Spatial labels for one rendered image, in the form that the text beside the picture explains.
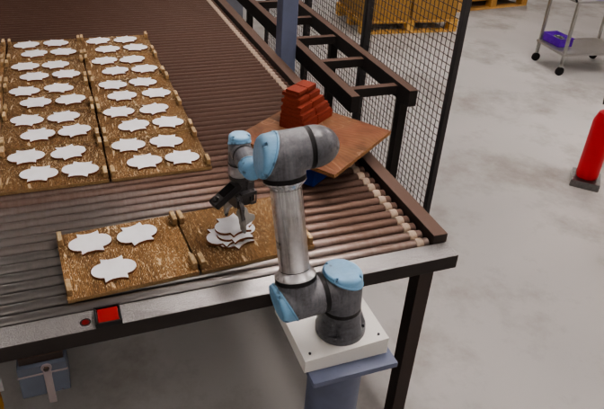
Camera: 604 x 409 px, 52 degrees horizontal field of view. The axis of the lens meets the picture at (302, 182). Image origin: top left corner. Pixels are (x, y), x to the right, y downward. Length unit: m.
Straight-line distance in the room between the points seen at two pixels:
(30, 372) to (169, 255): 0.54
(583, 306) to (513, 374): 0.74
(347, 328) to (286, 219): 0.40
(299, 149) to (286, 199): 0.14
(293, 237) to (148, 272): 0.62
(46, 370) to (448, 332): 2.06
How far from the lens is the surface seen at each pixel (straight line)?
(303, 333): 1.91
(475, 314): 3.52
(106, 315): 1.98
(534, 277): 3.91
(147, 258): 2.16
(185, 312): 1.99
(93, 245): 2.23
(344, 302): 1.78
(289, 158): 1.57
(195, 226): 2.29
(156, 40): 4.21
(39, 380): 2.06
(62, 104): 3.29
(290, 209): 1.63
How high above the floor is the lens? 2.26
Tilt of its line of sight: 31 degrees down
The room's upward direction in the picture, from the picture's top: 4 degrees clockwise
